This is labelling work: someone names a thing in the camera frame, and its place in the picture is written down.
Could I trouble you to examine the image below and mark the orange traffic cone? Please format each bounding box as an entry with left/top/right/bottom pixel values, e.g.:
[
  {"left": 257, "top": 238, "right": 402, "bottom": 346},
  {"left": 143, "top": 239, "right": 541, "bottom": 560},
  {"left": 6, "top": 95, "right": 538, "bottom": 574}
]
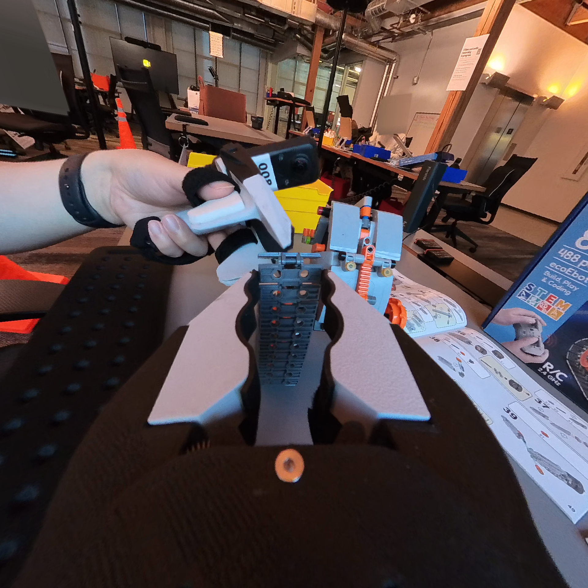
[{"left": 115, "top": 97, "right": 138, "bottom": 150}]

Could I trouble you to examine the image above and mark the white paper notice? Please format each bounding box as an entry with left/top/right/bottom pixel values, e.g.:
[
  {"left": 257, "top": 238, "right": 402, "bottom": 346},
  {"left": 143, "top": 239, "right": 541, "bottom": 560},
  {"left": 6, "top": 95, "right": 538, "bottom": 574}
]
[{"left": 447, "top": 34, "right": 490, "bottom": 92}]

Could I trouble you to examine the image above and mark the black wristband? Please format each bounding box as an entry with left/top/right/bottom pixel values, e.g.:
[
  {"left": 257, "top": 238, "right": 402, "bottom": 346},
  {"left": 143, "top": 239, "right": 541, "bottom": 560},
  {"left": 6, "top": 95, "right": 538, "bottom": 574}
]
[{"left": 59, "top": 154, "right": 122, "bottom": 229}]

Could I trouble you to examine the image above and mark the black dotted panel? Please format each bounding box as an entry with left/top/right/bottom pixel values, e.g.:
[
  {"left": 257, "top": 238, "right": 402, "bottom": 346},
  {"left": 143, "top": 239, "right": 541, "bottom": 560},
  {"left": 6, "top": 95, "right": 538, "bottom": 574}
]
[{"left": 0, "top": 247, "right": 177, "bottom": 588}]

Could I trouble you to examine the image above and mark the grey desk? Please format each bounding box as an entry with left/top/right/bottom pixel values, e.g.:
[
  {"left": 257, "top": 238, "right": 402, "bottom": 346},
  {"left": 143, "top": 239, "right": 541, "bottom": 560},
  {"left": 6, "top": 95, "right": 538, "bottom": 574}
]
[{"left": 117, "top": 225, "right": 588, "bottom": 588}]

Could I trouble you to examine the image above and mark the long wooden table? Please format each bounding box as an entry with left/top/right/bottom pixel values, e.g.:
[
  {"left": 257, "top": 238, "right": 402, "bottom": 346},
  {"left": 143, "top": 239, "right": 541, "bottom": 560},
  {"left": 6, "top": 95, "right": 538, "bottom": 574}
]
[{"left": 322, "top": 141, "right": 486, "bottom": 194}]

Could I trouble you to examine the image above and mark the brown cardboard box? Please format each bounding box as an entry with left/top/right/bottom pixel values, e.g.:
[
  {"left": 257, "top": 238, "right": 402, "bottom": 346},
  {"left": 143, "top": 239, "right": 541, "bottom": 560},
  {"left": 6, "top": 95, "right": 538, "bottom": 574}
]
[{"left": 198, "top": 83, "right": 248, "bottom": 124}]

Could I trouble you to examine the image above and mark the blue toy robot box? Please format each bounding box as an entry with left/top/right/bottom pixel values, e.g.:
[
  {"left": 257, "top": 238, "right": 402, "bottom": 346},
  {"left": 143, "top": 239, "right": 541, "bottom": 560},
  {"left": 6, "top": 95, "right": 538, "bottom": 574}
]
[{"left": 481, "top": 193, "right": 588, "bottom": 402}]

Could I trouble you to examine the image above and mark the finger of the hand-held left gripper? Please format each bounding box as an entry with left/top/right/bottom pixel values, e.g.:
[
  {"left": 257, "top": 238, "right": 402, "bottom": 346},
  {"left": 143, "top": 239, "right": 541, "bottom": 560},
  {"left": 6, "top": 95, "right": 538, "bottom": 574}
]
[
  {"left": 216, "top": 252, "right": 259, "bottom": 286},
  {"left": 241, "top": 177, "right": 296, "bottom": 252}
]

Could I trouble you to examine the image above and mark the open instruction booklet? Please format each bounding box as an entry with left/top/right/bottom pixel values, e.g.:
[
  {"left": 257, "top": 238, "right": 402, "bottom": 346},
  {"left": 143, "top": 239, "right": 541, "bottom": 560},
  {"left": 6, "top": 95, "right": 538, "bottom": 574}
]
[{"left": 388, "top": 269, "right": 588, "bottom": 524}]

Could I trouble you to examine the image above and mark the elevator door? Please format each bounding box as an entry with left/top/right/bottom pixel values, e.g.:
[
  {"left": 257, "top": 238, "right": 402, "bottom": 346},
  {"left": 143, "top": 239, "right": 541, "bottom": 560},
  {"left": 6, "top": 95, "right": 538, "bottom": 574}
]
[{"left": 464, "top": 87, "right": 536, "bottom": 184}]

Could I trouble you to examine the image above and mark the black pole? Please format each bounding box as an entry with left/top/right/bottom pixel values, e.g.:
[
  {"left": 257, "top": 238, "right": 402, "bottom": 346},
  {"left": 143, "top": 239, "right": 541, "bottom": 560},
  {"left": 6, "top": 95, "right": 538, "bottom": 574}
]
[
  {"left": 318, "top": 0, "right": 368, "bottom": 139},
  {"left": 68, "top": 0, "right": 107, "bottom": 150}
]

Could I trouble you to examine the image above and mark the grey orange block toy robot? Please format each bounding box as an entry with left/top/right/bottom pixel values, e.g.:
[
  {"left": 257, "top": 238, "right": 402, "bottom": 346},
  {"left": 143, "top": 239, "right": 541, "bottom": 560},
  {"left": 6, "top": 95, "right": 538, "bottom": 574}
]
[{"left": 301, "top": 195, "right": 409, "bottom": 331}]

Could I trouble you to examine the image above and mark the dark slim upright device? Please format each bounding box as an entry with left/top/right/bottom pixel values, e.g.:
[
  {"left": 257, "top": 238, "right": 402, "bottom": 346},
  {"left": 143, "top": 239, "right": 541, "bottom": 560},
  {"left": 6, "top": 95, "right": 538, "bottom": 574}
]
[{"left": 402, "top": 161, "right": 449, "bottom": 234}]

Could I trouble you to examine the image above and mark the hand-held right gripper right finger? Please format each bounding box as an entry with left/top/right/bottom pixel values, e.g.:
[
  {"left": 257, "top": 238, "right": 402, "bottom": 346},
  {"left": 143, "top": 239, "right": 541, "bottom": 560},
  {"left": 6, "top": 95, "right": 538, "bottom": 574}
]
[{"left": 309, "top": 270, "right": 432, "bottom": 446}]

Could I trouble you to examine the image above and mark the dark grey toy track belt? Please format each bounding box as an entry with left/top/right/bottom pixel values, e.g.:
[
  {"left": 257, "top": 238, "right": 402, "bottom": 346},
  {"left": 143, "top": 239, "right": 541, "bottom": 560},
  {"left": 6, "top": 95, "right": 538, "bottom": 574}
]
[{"left": 256, "top": 252, "right": 323, "bottom": 386}]

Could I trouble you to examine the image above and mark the black monitor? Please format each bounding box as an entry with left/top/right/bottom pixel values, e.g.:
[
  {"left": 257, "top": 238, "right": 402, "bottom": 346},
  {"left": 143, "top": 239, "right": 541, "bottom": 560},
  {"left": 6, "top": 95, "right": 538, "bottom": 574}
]
[{"left": 109, "top": 37, "right": 180, "bottom": 96}]

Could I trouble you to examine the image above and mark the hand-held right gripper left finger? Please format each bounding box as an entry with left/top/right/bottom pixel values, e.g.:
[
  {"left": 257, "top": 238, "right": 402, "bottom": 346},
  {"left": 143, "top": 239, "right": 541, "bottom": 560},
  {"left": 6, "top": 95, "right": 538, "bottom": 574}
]
[{"left": 147, "top": 270, "right": 262, "bottom": 446}]

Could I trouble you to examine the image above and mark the person's left forearm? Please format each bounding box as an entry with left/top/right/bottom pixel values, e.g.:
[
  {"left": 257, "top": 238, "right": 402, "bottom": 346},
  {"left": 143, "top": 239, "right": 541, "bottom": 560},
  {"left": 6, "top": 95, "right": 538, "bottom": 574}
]
[{"left": 0, "top": 156, "right": 70, "bottom": 255}]

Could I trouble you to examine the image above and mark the wooden pillar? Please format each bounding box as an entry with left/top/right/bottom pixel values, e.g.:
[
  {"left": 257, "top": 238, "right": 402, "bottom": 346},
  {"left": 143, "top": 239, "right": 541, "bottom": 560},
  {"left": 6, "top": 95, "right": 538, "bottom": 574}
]
[{"left": 425, "top": 0, "right": 520, "bottom": 155}]

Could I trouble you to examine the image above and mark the light background desk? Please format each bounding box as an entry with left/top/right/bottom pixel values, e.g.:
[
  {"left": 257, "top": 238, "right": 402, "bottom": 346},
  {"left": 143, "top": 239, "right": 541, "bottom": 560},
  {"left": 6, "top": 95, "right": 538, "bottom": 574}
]
[{"left": 165, "top": 112, "right": 286, "bottom": 153}]

